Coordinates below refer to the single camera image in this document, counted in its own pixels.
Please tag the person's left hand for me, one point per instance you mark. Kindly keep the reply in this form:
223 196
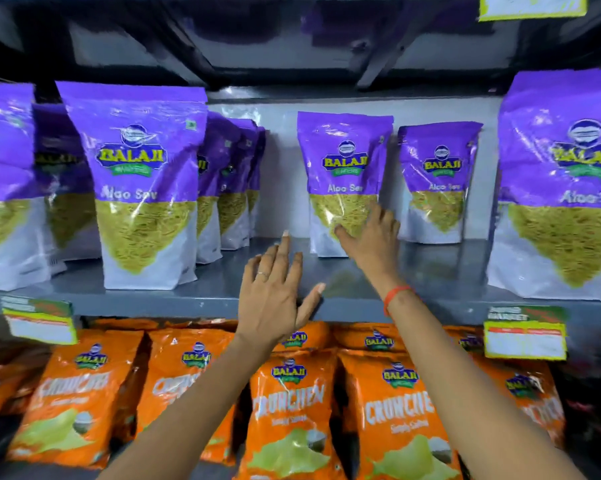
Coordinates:
268 307

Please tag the person's right hand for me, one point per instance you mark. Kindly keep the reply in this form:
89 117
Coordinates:
375 254

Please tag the person's left middle finger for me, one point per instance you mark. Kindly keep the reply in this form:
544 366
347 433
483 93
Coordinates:
283 257

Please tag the person's left thumb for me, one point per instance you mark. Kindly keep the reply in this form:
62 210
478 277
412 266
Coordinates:
311 300

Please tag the person's right thumb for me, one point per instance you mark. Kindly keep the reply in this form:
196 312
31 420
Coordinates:
346 238

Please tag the person's right middle finger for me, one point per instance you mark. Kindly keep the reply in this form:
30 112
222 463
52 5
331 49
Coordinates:
387 222

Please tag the person's left little finger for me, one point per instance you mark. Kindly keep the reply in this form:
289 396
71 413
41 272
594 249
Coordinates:
250 272

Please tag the purple snack pouch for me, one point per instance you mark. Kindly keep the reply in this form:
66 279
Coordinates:
345 159

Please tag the person's right forearm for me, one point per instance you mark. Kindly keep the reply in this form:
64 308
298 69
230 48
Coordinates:
470 399

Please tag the person's left forearm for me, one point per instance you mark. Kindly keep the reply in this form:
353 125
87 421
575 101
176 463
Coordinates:
195 414

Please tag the grey metal shelf board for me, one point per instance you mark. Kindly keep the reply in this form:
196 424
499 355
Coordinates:
220 289

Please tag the red thread wrist band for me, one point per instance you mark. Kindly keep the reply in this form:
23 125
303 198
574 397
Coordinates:
394 294

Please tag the row of orange packets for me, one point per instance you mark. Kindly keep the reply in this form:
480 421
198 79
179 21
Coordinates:
290 394

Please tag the row of purple packets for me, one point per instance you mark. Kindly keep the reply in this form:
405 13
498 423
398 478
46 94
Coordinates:
140 159

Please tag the yellow-edged shelf price tag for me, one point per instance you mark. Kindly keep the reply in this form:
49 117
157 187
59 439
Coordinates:
525 337
530 4
40 322

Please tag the dark metal shelf board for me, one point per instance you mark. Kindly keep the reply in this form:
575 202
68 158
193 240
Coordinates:
260 49

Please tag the dark red snack packet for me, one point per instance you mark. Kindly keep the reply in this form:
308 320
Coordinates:
593 409

